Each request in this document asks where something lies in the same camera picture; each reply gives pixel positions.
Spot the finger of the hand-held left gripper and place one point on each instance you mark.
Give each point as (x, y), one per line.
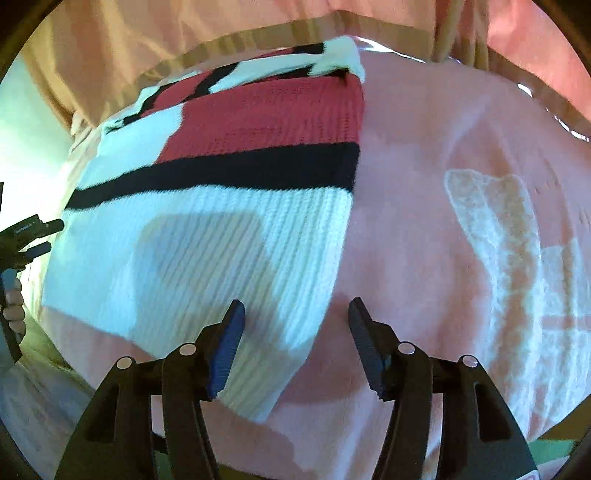
(39, 250)
(48, 226)

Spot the person's left hand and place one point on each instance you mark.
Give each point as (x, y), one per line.
(14, 309)

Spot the pink cloth with tan border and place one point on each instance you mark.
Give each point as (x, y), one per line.
(138, 41)

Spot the green cloth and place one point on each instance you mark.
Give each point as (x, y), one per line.
(551, 450)

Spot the pink blanket with white print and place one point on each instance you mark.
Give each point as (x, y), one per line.
(438, 277)

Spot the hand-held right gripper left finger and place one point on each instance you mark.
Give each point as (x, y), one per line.
(227, 347)

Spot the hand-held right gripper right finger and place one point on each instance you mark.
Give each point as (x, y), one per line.
(364, 339)

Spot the white red black knit sweater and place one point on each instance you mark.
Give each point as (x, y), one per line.
(207, 240)

